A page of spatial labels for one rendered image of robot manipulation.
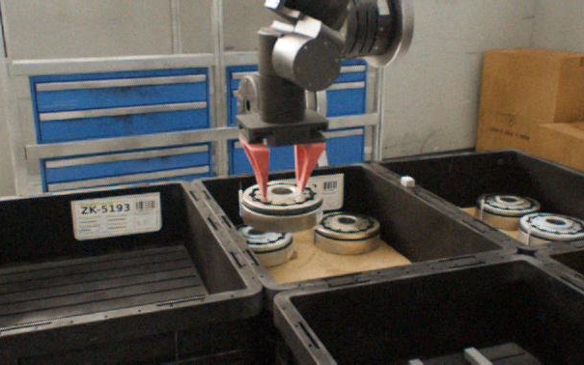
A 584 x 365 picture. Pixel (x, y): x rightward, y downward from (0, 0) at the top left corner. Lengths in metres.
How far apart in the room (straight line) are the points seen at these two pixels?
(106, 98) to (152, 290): 1.89
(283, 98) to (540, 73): 3.64
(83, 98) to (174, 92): 0.37
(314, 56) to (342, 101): 2.42
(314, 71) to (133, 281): 0.40
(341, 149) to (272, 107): 2.39
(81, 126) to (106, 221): 1.76
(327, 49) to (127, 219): 0.44
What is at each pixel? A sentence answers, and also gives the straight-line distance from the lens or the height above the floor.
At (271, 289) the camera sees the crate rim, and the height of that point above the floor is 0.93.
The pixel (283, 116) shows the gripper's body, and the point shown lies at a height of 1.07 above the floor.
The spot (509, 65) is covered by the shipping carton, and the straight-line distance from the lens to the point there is 4.47.
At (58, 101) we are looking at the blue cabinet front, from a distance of 2.68.
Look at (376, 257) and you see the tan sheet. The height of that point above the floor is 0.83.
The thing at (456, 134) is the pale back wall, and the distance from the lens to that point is 4.67.
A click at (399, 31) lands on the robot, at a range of 1.41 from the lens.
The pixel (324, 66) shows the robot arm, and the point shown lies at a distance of 0.68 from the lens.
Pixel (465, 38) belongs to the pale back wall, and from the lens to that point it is 4.58.
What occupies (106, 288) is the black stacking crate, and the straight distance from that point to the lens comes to 0.88.
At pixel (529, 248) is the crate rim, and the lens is 0.77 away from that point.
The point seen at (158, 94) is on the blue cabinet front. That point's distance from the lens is 2.74.
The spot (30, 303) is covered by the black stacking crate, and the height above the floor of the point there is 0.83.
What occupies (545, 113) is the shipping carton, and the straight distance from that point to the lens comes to 4.31.
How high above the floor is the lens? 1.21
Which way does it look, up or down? 17 degrees down
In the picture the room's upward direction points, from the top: straight up
